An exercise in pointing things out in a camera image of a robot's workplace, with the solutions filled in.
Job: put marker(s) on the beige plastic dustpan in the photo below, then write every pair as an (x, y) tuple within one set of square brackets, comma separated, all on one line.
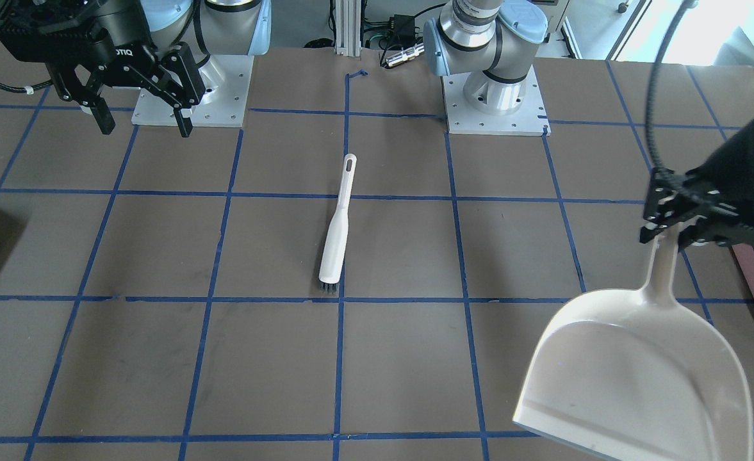
[(631, 374)]

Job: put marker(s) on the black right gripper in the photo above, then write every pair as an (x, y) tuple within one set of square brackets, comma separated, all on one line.
[(113, 52)]

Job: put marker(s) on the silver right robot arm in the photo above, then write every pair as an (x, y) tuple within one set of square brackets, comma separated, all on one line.
[(225, 37)]

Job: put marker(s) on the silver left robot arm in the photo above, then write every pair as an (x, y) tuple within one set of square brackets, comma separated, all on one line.
[(499, 39)]

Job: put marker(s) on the beige brush with black bristles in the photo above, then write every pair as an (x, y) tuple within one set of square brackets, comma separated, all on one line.
[(335, 245)]

